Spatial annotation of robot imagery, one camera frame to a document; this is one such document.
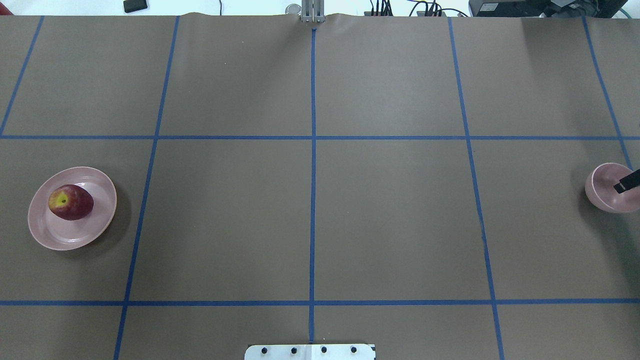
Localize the pink bowl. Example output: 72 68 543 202
584 162 640 214

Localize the red apple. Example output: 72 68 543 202
47 184 95 221

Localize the pink plate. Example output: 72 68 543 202
27 166 117 251

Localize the small black square device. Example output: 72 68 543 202
122 0 148 14

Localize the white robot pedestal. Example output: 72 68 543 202
244 343 377 360

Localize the aluminium frame post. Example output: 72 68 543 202
300 0 326 24

